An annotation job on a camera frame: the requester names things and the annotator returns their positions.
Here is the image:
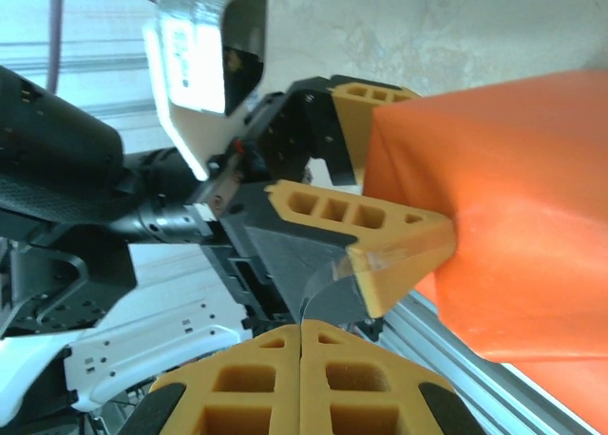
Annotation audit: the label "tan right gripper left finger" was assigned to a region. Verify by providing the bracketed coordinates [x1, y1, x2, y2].
[123, 324, 301, 435]

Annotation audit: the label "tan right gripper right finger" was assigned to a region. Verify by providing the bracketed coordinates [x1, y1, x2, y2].
[299, 319, 488, 435]

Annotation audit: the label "clear adhesive tape strip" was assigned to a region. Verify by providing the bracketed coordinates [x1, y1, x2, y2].
[298, 247, 414, 325]

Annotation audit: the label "orange wrapping paper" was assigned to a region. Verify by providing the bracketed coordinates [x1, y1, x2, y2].
[363, 68, 608, 431]

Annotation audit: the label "aluminium frame rails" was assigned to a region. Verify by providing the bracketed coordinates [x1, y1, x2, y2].
[377, 292, 595, 435]

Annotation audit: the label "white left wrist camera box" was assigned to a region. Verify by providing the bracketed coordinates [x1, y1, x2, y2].
[141, 0, 270, 180]

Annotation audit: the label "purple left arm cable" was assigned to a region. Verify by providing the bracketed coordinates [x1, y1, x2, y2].
[47, 0, 158, 93]

